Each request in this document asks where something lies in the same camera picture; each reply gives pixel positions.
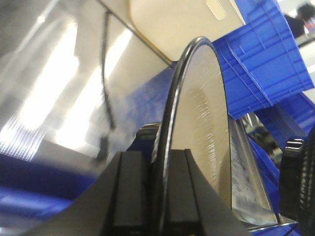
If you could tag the blue plastic crate lower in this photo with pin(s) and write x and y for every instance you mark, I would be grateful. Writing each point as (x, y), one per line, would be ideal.
(291, 178)

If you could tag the cream plastic bin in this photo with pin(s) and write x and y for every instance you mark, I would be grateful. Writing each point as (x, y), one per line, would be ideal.
(170, 25)

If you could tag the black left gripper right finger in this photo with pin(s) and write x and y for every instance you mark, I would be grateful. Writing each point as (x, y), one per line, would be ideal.
(193, 206)

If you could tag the beige plate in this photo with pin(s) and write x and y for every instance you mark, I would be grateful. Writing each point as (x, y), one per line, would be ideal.
(195, 118)

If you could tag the standing person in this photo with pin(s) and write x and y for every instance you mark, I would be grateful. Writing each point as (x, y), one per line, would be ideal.
(297, 24)

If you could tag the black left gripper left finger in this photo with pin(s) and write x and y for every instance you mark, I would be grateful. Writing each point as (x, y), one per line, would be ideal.
(114, 205)

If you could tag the blue plastic crate upper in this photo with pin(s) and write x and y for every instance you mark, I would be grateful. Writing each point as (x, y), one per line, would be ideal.
(260, 61)

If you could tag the blue plastic crate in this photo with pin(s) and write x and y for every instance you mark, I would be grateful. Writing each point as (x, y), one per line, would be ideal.
(260, 61)
(291, 178)

